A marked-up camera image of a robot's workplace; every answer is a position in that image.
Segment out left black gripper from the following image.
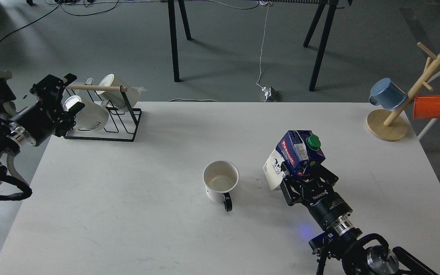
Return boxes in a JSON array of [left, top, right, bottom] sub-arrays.
[[12, 73, 85, 146]]

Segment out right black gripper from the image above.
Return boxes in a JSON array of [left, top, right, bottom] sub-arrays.
[[280, 162, 353, 230]]

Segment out blue white milk carton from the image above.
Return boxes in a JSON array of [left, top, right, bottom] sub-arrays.
[[263, 130, 325, 190]]

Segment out white smiley mug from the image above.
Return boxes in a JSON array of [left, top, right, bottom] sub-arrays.
[[203, 160, 239, 212]]

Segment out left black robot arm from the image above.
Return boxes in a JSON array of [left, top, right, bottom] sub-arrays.
[[0, 71, 84, 201]]

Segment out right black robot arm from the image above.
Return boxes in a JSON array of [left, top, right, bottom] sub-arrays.
[[280, 162, 435, 275]]

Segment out white mug front rack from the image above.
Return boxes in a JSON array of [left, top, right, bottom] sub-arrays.
[[63, 95, 109, 132]]

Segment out white mug rack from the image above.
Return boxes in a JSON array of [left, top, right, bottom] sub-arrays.
[[63, 95, 109, 132], [96, 74, 141, 113]]

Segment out white mug rear rack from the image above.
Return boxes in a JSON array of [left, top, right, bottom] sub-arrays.
[[96, 74, 141, 113]]

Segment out grey power adapter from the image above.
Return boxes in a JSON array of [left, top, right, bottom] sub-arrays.
[[262, 86, 280, 102]]

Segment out wooden mug tree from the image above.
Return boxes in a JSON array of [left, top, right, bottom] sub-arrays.
[[366, 42, 440, 142]]

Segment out blue mug on tree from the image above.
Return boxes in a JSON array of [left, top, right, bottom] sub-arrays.
[[368, 77, 408, 111]]

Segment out orange mug on tree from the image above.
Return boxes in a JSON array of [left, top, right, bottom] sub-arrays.
[[412, 95, 440, 120]]

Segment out black table legs left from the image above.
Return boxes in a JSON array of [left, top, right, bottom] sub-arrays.
[[167, 0, 193, 83]]

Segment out black table legs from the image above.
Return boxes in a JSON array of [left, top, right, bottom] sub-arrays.
[[167, 0, 193, 83], [303, 0, 339, 92]]

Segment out black table legs right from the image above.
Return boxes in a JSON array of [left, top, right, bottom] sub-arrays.
[[303, 0, 339, 92]]

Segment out black wire mug rack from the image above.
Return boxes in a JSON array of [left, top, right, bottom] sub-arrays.
[[64, 78, 144, 142]]

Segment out black floor cable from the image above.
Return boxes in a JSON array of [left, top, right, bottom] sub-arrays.
[[0, 0, 121, 54]]

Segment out white cable on floor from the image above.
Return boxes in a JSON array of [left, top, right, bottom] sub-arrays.
[[168, 0, 274, 103]]

